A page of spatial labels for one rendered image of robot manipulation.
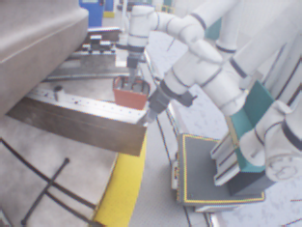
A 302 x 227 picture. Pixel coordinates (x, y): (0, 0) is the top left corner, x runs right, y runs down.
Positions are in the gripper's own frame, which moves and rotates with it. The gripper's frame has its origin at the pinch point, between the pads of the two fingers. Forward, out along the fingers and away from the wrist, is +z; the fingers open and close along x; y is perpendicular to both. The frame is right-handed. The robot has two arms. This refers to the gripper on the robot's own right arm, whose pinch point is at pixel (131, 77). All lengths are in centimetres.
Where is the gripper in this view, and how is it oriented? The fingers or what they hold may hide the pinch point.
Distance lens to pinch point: 73.2
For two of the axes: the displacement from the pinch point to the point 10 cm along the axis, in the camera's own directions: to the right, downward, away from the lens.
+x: 1.2, -6.6, 7.4
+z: -1.9, 7.2, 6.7
